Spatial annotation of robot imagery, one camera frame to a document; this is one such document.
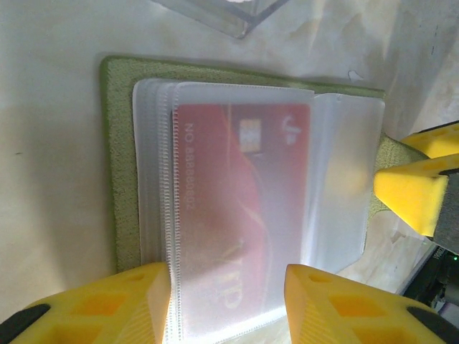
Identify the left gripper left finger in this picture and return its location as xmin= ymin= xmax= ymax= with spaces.
xmin=0 ymin=261 xmax=170 ymax=344

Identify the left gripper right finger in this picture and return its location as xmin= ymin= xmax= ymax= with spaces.
xmin=285 ymin=263 xmax=459 ymax=344

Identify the red VIP card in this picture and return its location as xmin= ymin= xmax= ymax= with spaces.
xmin=176 ymin=102 xmax=311 ymax=313

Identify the olive green card holder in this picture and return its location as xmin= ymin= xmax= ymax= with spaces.
xmin=99 ymin=53 xmax=427 ymax=342

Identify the clear acrylic card box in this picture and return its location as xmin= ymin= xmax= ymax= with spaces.
xmin=148 ymin=0 xmax=292 ymax=40

